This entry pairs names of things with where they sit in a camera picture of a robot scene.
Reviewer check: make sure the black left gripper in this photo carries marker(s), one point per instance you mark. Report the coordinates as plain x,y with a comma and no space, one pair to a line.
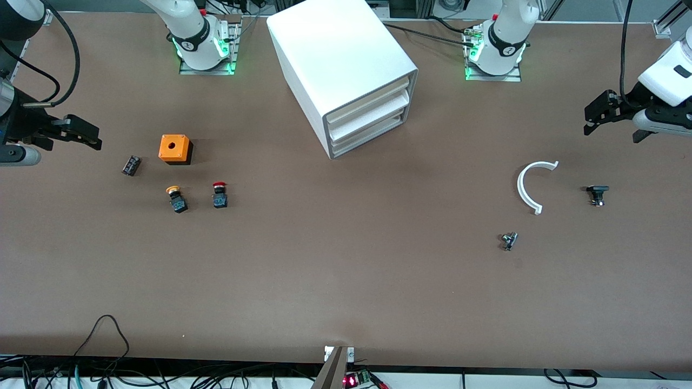
630,105

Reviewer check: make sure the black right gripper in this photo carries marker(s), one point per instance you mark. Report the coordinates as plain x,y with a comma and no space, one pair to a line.
27,123

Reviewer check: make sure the white lowest cabinet drawer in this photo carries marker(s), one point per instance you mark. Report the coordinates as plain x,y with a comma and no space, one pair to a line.
367,134

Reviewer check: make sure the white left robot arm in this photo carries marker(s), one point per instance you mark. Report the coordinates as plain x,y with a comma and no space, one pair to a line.
508,32

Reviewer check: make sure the yellow push button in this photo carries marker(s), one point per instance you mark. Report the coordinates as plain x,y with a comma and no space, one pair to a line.
177,201

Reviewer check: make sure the red push button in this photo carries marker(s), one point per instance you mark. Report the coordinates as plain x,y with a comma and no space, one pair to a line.
219,197

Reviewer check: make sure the white middle cabinet drawer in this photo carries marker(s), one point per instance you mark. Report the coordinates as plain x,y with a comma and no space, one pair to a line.
373,114

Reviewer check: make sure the white highest cabinet drawer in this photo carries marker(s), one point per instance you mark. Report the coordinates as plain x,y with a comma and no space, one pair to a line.
373,97

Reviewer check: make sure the white drawer cabinet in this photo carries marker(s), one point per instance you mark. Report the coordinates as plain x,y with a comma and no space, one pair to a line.
335,48

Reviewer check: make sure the small black contact block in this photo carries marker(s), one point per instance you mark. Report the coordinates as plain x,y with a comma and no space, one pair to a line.
131,165

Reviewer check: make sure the small grey metal part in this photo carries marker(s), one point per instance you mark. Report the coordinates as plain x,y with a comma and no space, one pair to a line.
509,241

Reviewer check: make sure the circuit board with red light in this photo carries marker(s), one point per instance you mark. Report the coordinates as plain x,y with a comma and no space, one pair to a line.
357,379

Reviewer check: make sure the orange button enclosure box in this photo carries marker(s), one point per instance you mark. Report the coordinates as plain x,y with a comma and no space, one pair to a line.
173,147

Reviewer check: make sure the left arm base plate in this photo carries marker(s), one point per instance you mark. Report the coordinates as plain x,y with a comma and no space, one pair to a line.
513,77

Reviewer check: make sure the white curved plastic bracket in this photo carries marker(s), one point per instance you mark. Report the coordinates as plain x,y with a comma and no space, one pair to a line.
522,190

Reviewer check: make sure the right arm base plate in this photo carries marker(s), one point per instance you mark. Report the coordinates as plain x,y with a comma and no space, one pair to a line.
233,51

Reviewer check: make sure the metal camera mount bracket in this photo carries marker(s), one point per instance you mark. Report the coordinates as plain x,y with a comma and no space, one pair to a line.
332,370

